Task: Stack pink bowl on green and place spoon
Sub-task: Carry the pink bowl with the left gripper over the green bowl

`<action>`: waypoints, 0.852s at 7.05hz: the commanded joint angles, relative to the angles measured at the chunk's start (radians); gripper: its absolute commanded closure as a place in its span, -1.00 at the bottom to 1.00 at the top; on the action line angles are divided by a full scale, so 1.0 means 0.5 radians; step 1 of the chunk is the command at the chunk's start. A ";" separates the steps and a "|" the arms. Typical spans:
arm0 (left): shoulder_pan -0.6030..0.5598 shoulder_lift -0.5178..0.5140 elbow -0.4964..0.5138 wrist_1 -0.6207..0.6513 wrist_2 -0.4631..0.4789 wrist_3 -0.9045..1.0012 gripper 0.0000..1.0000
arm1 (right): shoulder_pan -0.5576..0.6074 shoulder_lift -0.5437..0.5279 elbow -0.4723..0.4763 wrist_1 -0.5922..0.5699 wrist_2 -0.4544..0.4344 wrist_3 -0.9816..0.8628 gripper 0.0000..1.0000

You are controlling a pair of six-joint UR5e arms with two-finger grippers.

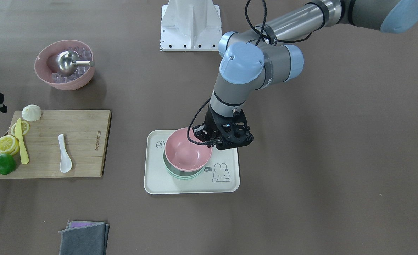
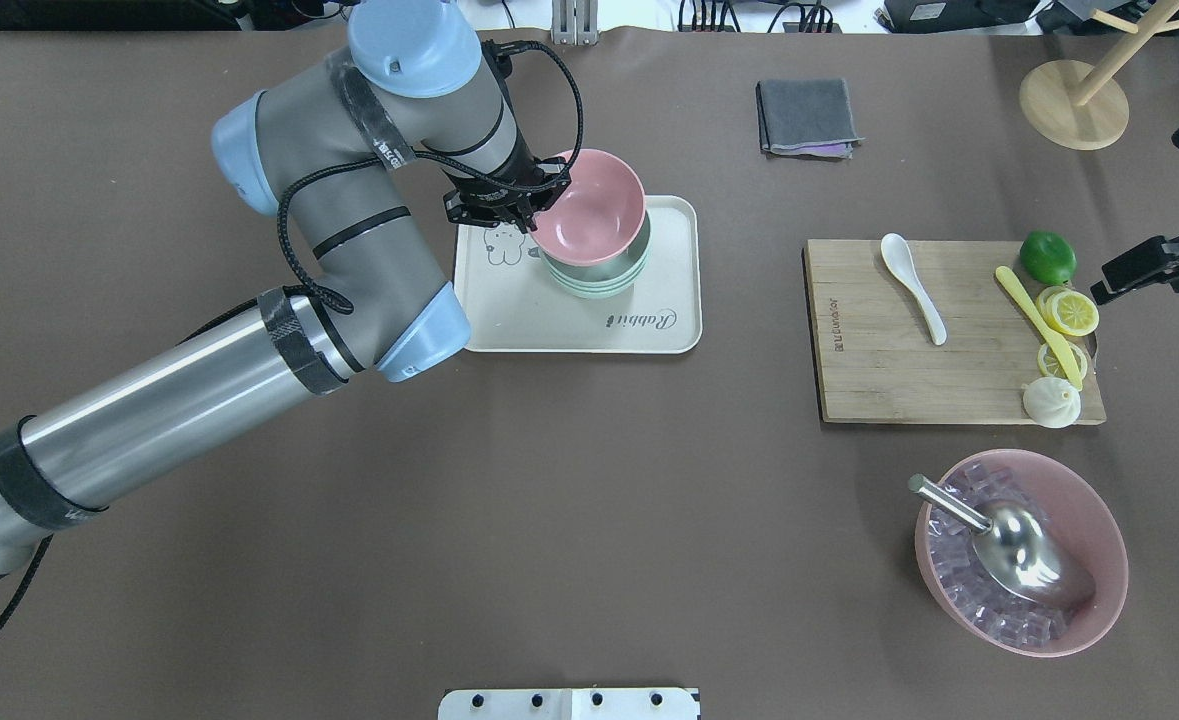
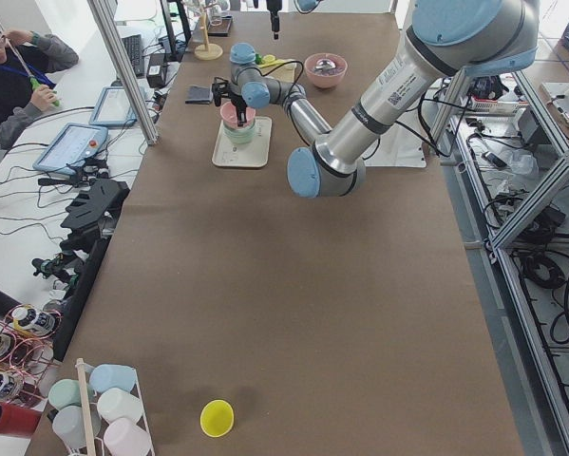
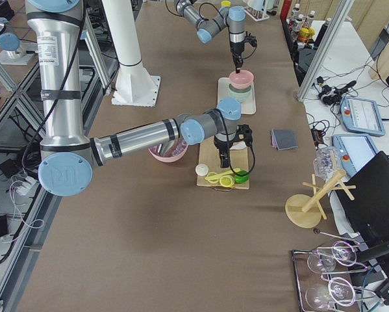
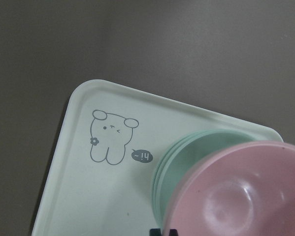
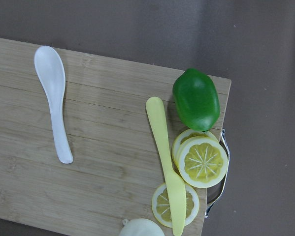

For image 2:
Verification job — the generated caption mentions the grey folded cloth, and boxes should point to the grey folded cloth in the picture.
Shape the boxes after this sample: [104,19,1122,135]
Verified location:
[755,78,864,158]

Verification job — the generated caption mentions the lemon slice near lime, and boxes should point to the lemon slice near lime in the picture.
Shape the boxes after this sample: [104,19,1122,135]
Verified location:
[1034,286,1100,337]

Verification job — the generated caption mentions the cream rabbit tray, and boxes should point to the cream rabbit tray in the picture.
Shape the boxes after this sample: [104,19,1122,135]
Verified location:
[453,194,703,354]

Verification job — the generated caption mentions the large pink ice bowl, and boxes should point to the large pink ice bowl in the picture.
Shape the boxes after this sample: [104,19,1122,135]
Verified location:
[914,448,1129,659]

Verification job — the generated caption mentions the wooden cup tree stand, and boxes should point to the wooden cup tree stand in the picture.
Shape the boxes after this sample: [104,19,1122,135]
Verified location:
[1017,1,1179,151]

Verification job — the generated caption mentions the purple cloth under grey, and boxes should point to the purple cloth under grey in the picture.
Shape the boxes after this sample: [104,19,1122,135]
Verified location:
[798,143,854,160]

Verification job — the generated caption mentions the white steamed bun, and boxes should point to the white steamed bun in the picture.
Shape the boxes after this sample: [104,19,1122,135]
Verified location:
[1020,377,1082,429]

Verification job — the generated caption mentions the bamboo cutting board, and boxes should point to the bamboo cutting board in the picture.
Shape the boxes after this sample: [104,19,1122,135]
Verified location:
[803,238,1107,427]

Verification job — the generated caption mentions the metal ice scoop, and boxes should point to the metal ice scoop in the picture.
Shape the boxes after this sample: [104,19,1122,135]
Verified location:
[905,474,1096,610]

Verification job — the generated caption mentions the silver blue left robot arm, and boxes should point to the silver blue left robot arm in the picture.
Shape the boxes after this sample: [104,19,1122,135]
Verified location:
[0,1,574,579]

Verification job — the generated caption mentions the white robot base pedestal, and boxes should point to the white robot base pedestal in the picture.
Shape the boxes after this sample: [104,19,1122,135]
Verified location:
[437,687,702,719]

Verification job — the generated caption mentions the white ceramic spoon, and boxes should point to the white ceramic spoon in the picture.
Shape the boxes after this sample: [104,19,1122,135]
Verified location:
[880,233,947,346]

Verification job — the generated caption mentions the green stacked bowls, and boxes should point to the green stacked bowls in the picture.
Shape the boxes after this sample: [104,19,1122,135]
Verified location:
[540,211,652,300]

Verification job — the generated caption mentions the green lime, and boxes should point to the green lime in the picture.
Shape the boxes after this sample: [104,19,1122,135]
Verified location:
[1017,231,1078,284]

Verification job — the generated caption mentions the lemon slice near bun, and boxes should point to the lemon slice near bun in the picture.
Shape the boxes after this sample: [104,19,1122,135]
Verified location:
[1036,343,1092,381]

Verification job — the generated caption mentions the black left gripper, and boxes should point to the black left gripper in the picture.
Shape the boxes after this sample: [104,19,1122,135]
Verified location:
[444,150,571,235]

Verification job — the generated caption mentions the yellow plastic knife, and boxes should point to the yellow plastic knife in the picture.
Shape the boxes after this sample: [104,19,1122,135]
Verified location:
[993,265,1084,391]

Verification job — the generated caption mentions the small pink bowl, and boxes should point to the small pink bowl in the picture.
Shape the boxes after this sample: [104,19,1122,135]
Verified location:
[531,148,645,266]

